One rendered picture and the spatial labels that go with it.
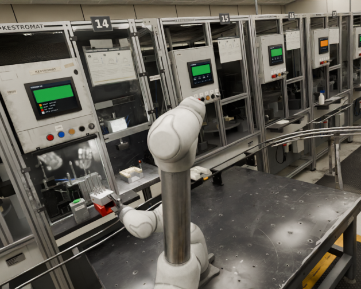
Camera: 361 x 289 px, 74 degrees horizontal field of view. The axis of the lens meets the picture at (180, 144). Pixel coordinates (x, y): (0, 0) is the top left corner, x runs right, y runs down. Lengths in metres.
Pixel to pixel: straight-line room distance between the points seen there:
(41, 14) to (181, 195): 4.96
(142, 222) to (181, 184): 0.40
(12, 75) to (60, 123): 0.33
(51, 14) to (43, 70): 3.96
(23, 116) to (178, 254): 1.09
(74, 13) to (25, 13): 0.82
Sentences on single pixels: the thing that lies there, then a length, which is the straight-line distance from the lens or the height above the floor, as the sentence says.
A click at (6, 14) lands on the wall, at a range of 5.38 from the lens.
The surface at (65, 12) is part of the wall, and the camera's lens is 5.56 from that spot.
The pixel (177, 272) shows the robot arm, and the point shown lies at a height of 0.95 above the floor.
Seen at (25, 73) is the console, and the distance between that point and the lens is 1.56.
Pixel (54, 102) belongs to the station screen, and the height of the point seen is 1.61.
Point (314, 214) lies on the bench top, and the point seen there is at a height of 0.68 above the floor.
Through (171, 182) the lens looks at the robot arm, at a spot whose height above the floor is 1.30.
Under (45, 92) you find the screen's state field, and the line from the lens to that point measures 1.53.
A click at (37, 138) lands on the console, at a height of 1.43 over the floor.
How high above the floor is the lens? 1.61
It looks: 16 degrees down
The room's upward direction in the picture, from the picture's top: 11 degrees counter-clockwise
